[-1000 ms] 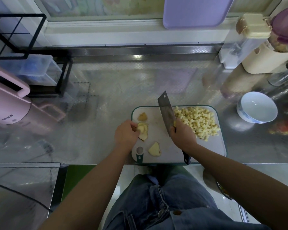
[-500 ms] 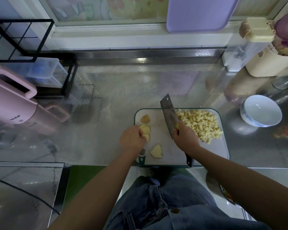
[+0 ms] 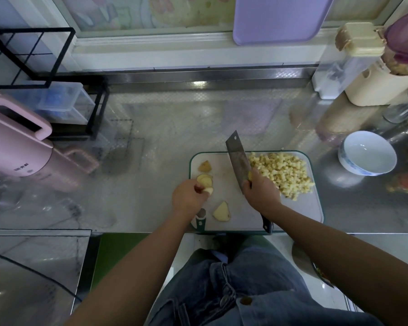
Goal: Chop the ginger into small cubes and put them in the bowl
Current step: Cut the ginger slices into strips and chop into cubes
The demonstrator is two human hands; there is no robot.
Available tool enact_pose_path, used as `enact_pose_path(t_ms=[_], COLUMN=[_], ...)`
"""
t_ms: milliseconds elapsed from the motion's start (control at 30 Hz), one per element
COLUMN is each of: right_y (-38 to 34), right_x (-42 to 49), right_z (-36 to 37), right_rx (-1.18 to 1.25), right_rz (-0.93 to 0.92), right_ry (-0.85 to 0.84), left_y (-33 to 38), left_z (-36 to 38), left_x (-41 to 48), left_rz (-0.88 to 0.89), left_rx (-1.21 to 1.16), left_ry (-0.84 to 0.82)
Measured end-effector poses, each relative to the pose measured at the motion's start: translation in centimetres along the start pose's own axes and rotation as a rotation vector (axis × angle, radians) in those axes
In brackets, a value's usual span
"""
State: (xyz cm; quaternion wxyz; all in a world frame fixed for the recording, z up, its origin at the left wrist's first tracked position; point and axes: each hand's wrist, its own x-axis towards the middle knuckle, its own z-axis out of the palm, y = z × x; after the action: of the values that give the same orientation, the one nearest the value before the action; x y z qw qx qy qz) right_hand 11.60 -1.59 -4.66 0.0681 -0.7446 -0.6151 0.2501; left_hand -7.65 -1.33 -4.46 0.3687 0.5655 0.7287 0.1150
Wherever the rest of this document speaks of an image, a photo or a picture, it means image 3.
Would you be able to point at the person's left hand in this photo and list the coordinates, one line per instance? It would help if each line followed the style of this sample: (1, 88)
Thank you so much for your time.
(189, 199)

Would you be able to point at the person's right hand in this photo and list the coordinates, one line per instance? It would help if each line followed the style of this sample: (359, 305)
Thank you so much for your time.
(262, 193)

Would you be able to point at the brown potato piece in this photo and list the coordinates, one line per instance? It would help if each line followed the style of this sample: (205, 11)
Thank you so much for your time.
(204, 180)

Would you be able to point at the pile of diced potato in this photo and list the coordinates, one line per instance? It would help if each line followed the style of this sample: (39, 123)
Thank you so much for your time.
(282, 173)

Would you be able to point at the pile of yellow potato slices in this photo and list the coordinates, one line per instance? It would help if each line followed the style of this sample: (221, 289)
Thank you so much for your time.
(221, 211)

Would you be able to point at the steel cleaver knife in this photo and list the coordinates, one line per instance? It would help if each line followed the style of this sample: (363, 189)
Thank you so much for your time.
(236, 158)

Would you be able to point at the white bowl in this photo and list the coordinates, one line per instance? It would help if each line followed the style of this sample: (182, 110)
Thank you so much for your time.
(367, 152)

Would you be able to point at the person's right forearm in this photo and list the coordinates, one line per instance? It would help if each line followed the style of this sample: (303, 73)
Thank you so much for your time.
(357, 268)

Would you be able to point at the person's left forearm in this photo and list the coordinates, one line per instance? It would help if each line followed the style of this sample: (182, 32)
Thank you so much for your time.
(126, 275)

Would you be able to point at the metal bowl with scraps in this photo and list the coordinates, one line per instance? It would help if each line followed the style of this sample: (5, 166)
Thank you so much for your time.
(319, 271)

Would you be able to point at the person's blue jeans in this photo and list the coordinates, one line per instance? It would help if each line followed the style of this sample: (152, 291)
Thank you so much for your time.
(228, 288)

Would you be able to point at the white cutting board green rim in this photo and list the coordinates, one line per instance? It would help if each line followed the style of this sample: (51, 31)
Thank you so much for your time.
(306, 210)

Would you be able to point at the green mat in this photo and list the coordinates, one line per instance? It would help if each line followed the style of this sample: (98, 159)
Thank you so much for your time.
(115, 258)

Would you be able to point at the black metal rack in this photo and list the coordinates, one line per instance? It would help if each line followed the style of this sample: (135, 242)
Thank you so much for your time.
(98, 112)

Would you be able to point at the clear container cream lid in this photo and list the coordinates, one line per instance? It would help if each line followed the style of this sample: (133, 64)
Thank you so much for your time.
(345, 63)

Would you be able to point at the cream plastic canister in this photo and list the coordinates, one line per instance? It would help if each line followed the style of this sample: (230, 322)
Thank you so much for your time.
(381, 86)

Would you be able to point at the glass bottle black cap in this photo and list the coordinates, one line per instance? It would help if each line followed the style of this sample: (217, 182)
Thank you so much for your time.
(404, 106)

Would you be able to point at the clear plastic storage box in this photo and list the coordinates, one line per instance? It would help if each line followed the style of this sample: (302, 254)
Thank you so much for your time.
(47, 102)

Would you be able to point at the purple plastic cutting board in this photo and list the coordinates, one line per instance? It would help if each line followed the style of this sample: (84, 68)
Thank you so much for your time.
(282, 18)

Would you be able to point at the steel bin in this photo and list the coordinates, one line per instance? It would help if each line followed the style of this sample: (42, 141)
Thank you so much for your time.
(30, 278)

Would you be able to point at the pink kettle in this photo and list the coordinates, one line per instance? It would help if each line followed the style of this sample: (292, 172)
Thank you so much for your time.
(13, 142)

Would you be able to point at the purple lid food container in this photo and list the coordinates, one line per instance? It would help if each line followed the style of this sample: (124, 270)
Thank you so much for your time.
(404, 40)

